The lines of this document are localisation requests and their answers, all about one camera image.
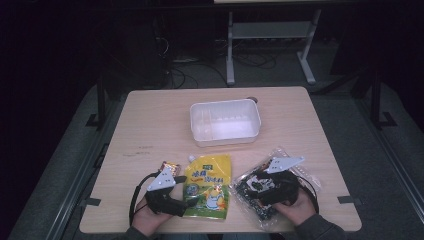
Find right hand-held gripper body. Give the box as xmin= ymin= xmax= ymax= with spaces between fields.
xmin=255 ymin=156 xmax=306 ymax=207

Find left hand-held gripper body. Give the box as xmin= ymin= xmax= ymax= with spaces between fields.
xmin=144 ymin=166 xmax=188 ymax=218

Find clear packet with dark contents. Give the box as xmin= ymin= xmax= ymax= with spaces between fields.
xmin=231 ymin=146 xmax=322 ymax=232

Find yellow spout pouch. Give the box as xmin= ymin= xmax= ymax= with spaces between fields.
xmin=182 ymin=153 xmax=233 ymax=221

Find person's right hand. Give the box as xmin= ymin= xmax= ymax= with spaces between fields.
xmin=273 ymin=189 xmax=318 ymax=228

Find person's left hand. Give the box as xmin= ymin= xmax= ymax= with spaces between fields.
xmin=132 ymin=196 xmax=174 ymax=237

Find small orange snack packet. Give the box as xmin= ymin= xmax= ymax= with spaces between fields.
xmin=158 ymin=160 xmax=182 ymax=178

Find white plastic container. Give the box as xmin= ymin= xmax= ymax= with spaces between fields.
xmin=189 ymin=98 xmax=262 ymax=148

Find grey tape strip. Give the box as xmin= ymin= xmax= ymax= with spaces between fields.
xmin=336 ymin=195 xmax=364 ymax=206
xmin=79 ymin=197 xmax=102 ymax=208

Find black metal stand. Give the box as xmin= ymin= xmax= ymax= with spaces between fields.
xmin=369 ymin=68 xmax=398 ymax=130

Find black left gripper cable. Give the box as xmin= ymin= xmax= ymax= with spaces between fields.
xmin=128 ymin=171 xmax=160 ymax=228

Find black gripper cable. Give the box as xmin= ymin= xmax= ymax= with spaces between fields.
xmin=128 ymin=171 xmax=160 ymax=228
xmin=297 ymin=175 xmax=321 ymax=215

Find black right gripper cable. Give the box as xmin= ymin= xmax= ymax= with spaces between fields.
xmin=297 ymin=175 xmax=321 ymax=215

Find black floor cables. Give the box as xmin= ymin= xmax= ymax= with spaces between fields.
xmin=159 ymin=36 xmax=278 ymax=90

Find white metal table frame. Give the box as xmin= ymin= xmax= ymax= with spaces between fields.
xmin=225 ymin=8 xmax=323 ymax=86

